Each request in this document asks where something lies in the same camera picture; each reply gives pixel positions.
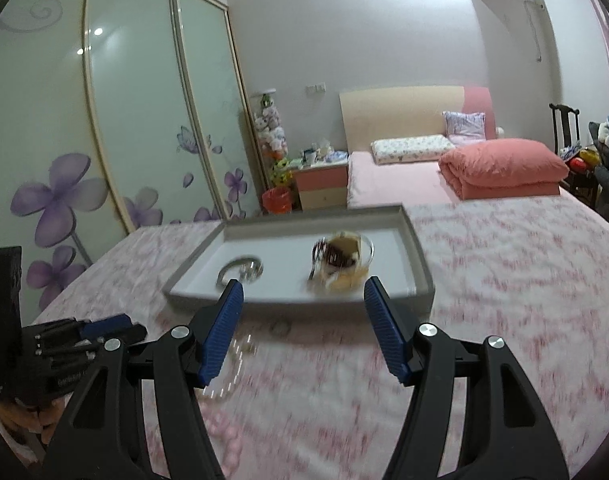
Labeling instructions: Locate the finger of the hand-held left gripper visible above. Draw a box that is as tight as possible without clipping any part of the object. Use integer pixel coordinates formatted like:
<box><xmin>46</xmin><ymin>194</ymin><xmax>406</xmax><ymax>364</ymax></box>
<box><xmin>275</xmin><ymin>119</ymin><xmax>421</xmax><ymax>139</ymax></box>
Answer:
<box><xmin>32</xmin><ymin>313</ymin><xmax>132</xmax><ymax>346</ymax></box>
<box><xmin>23</xmin><ymin>324</ymin><xmax>148</xmax><ymax>403</ymax></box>

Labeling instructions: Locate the floral glass sliding wardrobe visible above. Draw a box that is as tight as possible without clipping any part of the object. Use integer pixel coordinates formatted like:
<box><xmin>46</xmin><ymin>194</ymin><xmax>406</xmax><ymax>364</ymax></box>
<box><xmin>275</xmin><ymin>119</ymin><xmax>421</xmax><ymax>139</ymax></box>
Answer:
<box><xmin>0</xmin><ymin>0</ymin><xmax>262</xmax><ymax>301</ymax></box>

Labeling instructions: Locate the dark red bead bracelet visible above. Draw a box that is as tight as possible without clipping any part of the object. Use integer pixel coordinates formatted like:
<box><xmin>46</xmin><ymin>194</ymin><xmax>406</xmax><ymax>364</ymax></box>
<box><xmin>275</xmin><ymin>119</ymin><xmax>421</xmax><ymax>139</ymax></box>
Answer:
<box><xmin>322</xmin><ymin>237</ymin><xmax>358</xmax><ymax>266</ymax></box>

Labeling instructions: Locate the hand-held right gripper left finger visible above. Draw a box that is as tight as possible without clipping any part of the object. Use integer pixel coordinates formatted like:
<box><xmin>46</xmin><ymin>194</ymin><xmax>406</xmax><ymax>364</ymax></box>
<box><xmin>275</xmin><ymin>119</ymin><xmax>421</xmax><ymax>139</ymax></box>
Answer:
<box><xmin>39</xmin><ymin>280</ymin><xmax>244</xmax><ymax>480</ymax></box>

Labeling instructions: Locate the grey shallow box tray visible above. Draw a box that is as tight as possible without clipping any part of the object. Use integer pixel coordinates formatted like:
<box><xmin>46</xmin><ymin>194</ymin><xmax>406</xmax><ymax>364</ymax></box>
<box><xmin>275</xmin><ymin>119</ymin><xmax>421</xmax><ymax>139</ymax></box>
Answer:
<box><xmin>163</xmin><ymin>204</ymin><xmax>435</xmax><ymax>320</ymax></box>

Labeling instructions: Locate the folded pink duvet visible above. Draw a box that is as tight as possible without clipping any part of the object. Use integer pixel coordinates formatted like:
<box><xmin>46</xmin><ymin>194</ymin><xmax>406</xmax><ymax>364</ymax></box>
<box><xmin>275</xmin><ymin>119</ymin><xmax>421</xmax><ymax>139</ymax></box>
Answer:
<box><xmin>438</xmin><ymin>138</ymin><xmax>570</xmax><ymax>201</ymax></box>

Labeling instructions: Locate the hanging plush toy string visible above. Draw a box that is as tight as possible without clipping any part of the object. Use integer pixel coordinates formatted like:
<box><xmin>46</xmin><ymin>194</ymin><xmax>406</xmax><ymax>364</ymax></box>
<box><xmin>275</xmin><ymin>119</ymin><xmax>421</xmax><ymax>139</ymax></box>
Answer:
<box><xmin>254</xmin><ymin>92</ymin><xmax>292</xmax><ymax>188</ymax></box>

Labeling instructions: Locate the dark wooden chair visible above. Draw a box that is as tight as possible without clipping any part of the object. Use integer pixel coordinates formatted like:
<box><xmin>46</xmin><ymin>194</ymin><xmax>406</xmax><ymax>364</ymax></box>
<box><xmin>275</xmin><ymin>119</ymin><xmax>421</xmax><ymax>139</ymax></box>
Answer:
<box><xmin>549</xmin><ymin>103</ymin><xmax>598</xmax><ymax>196</ymax></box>

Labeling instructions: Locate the pink floral bed sheet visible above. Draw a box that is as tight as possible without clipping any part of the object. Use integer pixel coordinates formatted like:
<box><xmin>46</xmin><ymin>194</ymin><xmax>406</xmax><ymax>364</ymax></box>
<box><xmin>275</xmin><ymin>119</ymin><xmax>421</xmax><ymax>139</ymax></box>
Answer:
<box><xmin>29</xmin><ymin>195</ymin><xmax>609</xmax><ymax>480</ymax></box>

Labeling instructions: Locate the white patterned pillow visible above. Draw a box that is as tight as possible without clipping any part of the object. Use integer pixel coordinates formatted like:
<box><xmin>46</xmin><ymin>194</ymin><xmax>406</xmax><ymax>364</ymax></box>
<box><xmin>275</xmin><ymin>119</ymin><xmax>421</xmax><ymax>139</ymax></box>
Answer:
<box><xmin>371</xmin><ymin>134</ymin><xmax>456</xmax><ymax>165</ymax></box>

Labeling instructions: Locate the person's left hand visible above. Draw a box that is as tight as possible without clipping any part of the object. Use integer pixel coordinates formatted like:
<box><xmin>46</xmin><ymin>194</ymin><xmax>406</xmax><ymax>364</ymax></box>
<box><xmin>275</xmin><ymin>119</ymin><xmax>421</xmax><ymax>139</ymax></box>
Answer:
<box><xmin>0</xmin><ymin>397</ymin><xmax>60</xmax><ymax>448</ymax></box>

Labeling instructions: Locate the pink white nightstand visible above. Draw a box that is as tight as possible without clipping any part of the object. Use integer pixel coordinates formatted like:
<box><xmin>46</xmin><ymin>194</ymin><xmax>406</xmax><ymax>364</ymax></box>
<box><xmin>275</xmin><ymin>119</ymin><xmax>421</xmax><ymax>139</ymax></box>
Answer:
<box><xmin>290</xmin><ymin>160</ymin><xmax>349</xmax><ymax>212</ymax></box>

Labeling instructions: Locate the yellow wrist watch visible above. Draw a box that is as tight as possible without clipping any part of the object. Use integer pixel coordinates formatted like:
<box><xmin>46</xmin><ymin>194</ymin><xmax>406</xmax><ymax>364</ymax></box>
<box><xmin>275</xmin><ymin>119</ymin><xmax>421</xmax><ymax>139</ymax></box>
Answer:
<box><xmin>307</xmin><ymin>230</ymin><xmax>373</xmax><ymax>293</ymax></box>

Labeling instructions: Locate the beige pink headboard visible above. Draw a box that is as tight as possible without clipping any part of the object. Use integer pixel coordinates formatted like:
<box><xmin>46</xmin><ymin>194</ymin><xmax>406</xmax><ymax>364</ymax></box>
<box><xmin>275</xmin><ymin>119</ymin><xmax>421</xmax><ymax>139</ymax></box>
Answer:
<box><xmin>339</xmin><ymin>85</ymin><xmax>498</xmax><ymax>153</ymax></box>

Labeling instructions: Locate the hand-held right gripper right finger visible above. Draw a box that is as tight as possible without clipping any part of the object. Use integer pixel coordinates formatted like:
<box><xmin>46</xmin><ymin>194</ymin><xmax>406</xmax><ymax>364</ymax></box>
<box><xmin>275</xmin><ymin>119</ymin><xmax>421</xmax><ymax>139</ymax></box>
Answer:
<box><xmin>363</xmin><ymin>276</ymin><xmax>570</xmax><ymax>480</ymax></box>

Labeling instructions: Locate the white pearl bracelet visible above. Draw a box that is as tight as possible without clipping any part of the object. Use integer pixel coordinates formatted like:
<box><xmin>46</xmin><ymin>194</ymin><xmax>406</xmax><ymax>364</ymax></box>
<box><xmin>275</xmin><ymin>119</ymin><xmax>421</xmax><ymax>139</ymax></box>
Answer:
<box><xmin>204</xmin><ymin>335</ymin><xmax>258</xmax><ymax>401</ymax></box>

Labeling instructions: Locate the white air conditioner pipe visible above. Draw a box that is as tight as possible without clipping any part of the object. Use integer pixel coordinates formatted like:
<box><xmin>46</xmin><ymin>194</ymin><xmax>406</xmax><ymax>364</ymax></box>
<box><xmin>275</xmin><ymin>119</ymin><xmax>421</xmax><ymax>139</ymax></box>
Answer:
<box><xmin>525</xmin><ymin>0</ymin><xmax>544</xmax><ymax>63</ymax></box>

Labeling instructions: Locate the red yellow toy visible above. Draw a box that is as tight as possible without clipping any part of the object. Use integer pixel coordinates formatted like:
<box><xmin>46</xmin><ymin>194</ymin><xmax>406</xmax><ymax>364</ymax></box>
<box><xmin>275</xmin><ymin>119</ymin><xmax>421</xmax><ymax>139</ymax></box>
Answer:
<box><xmin>567</xmin><ymin>147</ymin><xmax>603</xmax><ymax>171</ymax></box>

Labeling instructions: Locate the pink sheeted mattress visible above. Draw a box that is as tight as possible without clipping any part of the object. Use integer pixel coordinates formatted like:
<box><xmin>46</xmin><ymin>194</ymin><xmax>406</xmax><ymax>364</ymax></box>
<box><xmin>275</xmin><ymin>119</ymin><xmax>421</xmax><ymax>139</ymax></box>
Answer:
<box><xmin>345</xmin><ymin>151</ymin><xmax>465</xmax><ymax>210</ymax></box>

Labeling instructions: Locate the purple patterned pillow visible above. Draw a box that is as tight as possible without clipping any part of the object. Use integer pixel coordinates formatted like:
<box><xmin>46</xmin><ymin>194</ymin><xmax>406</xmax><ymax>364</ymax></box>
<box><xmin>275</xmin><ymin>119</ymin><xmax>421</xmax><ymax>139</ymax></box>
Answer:
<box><xmin>443</xmin><ymin>111</ymin><xmax>486</xmax><ymax>140</ymax></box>

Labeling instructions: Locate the red waste bin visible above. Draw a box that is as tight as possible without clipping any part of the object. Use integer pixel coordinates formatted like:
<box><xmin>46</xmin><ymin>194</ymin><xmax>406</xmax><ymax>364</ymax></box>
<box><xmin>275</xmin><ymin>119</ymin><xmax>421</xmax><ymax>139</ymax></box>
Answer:
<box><xmin>262</xmin><ymin>187</ymin><xmax>292</xmax><ymax>216</ymax></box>

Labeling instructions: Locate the pink bead bracelet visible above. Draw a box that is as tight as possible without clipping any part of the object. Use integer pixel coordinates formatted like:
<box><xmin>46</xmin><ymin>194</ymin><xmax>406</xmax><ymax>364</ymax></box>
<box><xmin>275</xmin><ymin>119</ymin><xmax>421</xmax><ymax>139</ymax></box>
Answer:
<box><xmin>199</xmin><ymin>405</ymin><xmax>245</xmax><ymax>480</ymax></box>

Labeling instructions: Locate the silver bell bracelet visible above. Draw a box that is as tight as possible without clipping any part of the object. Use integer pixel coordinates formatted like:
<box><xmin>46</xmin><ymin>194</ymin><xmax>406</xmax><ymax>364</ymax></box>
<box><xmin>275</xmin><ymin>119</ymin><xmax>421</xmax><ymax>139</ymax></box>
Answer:
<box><xmin>217</xmin><ymin>256</ymin><xmax>264</xmax><ymax>286</ymax></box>

